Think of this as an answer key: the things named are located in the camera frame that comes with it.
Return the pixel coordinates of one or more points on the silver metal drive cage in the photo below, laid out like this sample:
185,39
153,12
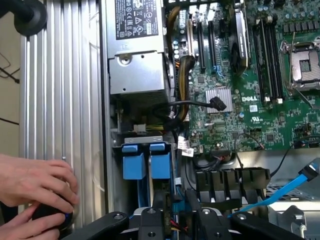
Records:
287,220

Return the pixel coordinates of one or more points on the black RAM slot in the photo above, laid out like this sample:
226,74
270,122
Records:
256,62

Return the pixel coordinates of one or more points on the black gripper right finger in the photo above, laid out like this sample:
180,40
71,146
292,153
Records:
210,225

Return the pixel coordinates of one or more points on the CPU socket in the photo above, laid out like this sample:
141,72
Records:
305,65

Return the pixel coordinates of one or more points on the open grey PC case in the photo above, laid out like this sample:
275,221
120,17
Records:
252,160

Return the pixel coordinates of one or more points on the locking lever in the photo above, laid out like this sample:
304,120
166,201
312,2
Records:
306,98

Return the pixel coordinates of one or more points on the black plastic fan shroud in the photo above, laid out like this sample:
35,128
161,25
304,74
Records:
225,185

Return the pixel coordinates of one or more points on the green Dell motherboard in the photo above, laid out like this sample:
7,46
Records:
262,120

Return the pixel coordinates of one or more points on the person left hand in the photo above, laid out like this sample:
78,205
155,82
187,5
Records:
32,180

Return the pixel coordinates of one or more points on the empty blue disk carrier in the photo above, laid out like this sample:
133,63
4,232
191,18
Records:
132,165

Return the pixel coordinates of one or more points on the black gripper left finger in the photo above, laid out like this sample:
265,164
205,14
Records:
150,225

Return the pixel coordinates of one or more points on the black graphics card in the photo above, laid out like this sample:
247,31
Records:
240,37

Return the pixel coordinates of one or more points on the person right hand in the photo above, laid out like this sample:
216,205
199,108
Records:
17,227

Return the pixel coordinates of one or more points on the disk bay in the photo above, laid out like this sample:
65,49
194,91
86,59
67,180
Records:
117,160

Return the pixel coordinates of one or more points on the silver finned heatsink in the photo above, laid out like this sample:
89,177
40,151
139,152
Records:
217,92

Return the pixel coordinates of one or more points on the black expansion slot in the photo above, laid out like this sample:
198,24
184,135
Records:
201,45
213,42

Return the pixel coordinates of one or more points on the grey power supply unit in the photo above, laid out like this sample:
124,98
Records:
135,75

